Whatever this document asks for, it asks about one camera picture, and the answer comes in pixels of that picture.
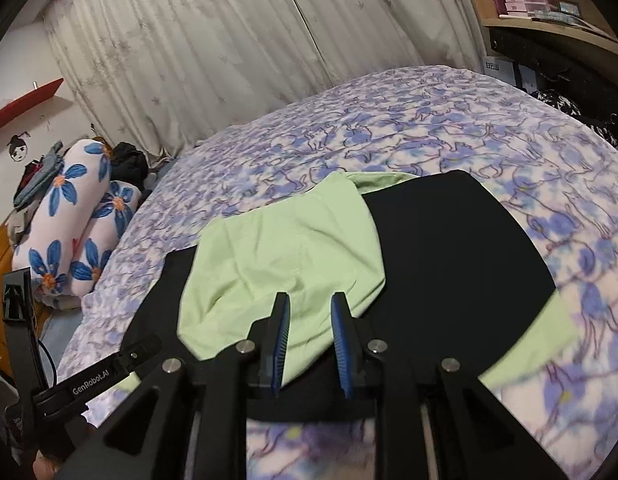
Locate dark bundled clothes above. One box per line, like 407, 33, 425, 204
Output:
110, 142, 150, 187

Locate pile of grey clothes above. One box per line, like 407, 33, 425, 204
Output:
11, 141, 66, 212

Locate black cable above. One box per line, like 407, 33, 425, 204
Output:
36, 339, 58, 392

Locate wooden shelf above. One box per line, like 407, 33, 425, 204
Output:
458, 0, 618, 62

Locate white cardboard box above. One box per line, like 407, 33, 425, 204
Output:
481, 54, 518, 84

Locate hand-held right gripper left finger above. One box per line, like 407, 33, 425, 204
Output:
51, 292, 292, 480

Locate cartoon face wall sticker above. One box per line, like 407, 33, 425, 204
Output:
6, 130, 32, 163

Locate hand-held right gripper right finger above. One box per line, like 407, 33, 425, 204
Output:
330, 291, 572, 480

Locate black spotted cloth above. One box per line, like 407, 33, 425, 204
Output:
528, 87, 618, 157

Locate wooden headboard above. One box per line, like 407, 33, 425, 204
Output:
0, 224, 54, 361

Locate light blue bed sheet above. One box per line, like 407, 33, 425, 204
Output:
36, 310, 86, 378

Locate red wall shelf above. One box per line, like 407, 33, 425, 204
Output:
0, 78, 65, 137

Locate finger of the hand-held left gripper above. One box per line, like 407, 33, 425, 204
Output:
111, 335, 163, 380

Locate pale patterned curtain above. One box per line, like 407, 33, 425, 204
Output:
43, 0, 490, 162

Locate folded blue flower quilt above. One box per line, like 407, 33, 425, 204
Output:
11, 138, 142, 307

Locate purple floral bed blanket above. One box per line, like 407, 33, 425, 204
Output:
56, 64, 618, 480

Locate green and black jacket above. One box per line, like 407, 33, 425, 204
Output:
120, 170, 578, 425

